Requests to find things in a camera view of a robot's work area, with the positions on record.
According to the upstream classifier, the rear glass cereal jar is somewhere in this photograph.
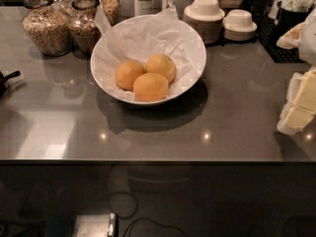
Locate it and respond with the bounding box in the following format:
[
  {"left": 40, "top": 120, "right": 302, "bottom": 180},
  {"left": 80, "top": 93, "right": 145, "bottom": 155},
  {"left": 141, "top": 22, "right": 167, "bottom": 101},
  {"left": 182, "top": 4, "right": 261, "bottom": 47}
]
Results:
[{"left": 99, "top": 0, "right": 119, "bottom": 26}]

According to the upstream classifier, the white ceramic bowl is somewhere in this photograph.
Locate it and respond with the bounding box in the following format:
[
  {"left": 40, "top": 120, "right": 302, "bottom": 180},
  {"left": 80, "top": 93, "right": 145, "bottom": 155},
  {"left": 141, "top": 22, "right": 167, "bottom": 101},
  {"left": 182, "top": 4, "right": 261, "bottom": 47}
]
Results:
[{"left": 90, "top": 14, "right": 207, "bottom": 107}]

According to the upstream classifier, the black kettle spout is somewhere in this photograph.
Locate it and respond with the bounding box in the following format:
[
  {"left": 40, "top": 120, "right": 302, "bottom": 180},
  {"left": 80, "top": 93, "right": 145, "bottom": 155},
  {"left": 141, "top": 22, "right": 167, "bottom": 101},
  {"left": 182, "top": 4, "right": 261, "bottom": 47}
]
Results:
[{"left": 0, "top": 71, "right": 21, "bottom": 98}]

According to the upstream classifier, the black container with packets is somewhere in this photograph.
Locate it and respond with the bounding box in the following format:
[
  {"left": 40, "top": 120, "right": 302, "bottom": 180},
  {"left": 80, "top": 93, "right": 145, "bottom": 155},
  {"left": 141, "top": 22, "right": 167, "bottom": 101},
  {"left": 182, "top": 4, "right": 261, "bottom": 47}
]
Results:
[{"left": 276, "top": 0, "right": 315, "bottom": 35}]

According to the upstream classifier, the white paper liner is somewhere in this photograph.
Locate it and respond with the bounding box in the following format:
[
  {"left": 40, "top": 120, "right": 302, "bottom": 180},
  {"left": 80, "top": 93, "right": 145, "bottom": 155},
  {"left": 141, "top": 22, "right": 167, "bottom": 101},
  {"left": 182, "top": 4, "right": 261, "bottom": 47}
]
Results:
[{"left": 93, "top": 5, "right": 198, "bottom": 99}]

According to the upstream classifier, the silver metal box below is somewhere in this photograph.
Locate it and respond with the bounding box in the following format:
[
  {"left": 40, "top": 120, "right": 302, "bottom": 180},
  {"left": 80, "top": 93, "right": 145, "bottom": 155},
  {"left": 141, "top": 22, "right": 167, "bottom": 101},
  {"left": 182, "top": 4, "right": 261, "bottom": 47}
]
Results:
[{"left": 72, "top": 213, "right": 118, "bottom": 237}]

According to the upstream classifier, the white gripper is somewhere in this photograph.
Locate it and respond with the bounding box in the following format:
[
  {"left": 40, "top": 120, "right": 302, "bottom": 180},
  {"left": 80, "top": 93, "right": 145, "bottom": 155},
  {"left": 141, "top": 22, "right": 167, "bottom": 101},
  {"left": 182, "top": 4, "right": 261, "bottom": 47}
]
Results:
[{"left": 276, "top": 9, "right": 316, "bottom": 135}]

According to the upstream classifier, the large glass cereal jar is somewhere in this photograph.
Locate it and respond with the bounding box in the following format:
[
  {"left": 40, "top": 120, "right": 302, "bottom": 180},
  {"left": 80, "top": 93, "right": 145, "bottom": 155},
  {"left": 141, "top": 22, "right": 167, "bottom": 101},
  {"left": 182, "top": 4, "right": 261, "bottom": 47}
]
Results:
[{"left": 22, "top": 0, "right": 72, "bottom": 56}]

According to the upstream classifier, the orange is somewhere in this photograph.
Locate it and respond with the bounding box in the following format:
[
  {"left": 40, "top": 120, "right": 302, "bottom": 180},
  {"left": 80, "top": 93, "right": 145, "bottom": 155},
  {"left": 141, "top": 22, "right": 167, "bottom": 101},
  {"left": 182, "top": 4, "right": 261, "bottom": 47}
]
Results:
[
  {"left": 145, "top": 53, "right": 177, "bottom": 83},
  {"left": 116, "top": 60, "right": 145, "bottom": 91},
  {"left": 132, "top": 73, "right": 169, "bottom": 102}
]

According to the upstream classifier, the left stack of paper bowls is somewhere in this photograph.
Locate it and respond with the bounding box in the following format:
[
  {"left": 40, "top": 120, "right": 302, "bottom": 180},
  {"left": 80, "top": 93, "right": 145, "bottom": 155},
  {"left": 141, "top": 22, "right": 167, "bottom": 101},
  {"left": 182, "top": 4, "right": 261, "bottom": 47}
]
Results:
[{"left": 184, "top": 0, "right": 225, "bottom": 44}]

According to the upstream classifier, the middle glass cereal jar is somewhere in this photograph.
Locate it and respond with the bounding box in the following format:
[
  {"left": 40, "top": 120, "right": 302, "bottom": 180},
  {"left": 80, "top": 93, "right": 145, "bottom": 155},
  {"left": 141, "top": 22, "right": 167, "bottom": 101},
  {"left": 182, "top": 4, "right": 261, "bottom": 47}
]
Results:
[{"left": 67, "top": 0, "right": 101, "bottom": 56}]

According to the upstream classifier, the black rubber bar mat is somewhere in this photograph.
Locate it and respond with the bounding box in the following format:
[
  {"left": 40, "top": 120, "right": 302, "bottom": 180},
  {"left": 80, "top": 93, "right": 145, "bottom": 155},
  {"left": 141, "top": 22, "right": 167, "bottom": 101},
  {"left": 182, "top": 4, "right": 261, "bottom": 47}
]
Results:
[{"left": 253, "top": 14, "right": 305, "bottom": 64}]

